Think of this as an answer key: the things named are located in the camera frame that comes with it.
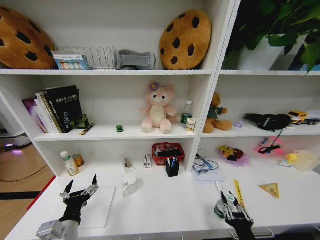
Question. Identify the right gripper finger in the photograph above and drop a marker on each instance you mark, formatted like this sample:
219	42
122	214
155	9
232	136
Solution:
240	208
226	207

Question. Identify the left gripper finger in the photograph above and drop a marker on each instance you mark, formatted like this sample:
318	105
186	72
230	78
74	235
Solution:
93	188
67	190

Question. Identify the clear bottle green label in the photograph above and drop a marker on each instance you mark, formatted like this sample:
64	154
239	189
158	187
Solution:
220	210

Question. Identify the yellow ruler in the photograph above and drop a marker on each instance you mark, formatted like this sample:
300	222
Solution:
238	191

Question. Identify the white flat pad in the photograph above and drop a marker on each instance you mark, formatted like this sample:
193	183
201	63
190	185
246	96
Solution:
97	210

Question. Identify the yellow tin can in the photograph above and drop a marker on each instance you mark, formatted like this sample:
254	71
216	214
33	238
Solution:
79	160

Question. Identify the white paper stack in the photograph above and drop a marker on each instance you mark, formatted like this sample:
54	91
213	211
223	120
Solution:
210	178

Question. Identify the yellow triangular snack pack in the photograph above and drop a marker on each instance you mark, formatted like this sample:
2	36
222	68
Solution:
271	190

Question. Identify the white mug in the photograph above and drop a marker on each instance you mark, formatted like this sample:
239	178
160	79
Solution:
130	183

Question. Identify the clear glass bottle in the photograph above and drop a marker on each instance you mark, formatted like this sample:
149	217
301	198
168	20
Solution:
128	163

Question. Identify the yellow plush on purple wrap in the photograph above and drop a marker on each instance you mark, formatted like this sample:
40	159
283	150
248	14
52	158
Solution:
232	153

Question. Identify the small white box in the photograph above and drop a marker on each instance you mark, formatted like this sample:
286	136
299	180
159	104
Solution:
147	161

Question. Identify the black pen holder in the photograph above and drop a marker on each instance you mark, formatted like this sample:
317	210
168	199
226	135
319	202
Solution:
173	171

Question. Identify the black white floor device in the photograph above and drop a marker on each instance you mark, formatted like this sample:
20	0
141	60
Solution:
15	141

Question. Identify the small blue clip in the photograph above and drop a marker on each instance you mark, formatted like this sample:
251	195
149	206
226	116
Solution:
264	141

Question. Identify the yellow rubber duck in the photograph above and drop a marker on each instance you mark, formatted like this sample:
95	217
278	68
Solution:
291	158

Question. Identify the red plastic basket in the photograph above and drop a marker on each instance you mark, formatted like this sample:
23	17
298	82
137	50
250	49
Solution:
160	161

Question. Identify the black item in basket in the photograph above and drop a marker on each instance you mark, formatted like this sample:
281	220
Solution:
168	153

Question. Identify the white book with gold spine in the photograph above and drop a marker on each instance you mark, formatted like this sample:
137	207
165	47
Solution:
46	112

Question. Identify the pale yellow bag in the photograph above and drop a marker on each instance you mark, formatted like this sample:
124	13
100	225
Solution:
307	161

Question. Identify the black book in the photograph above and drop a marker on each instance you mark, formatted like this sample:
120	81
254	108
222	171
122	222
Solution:
63	107

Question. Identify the small purple toy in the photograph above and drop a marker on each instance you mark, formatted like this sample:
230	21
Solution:
239	124

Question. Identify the purple book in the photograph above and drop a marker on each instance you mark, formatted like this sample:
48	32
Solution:
33	112

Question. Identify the small pale yellow carton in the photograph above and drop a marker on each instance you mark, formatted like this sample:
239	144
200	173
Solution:
190	125

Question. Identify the brown teddy bear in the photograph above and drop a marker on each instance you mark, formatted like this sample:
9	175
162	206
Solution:
215	117

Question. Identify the black pouch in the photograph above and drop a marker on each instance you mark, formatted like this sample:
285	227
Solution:
270	122

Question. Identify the pink plush cat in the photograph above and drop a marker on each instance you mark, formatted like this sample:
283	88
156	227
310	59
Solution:
157	112

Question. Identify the green label water bottle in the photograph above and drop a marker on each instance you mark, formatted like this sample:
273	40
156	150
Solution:
187	111

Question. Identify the yellow toy truck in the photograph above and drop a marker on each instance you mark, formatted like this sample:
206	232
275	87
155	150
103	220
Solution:
298	117

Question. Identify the box with coloured dots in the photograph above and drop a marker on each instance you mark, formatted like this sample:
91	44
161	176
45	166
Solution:
71	62

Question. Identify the white shelf unit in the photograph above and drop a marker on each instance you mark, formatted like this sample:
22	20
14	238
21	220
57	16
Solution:
215	75

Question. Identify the large cookie cushion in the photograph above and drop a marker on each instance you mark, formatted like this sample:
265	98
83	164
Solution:
17	47

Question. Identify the white plant pot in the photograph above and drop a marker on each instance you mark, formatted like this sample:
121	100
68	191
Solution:
260	56

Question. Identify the small cookie cushion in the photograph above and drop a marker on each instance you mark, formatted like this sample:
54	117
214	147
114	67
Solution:
186	32

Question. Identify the green leafy plant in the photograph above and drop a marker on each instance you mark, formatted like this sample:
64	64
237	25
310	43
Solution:
282	17

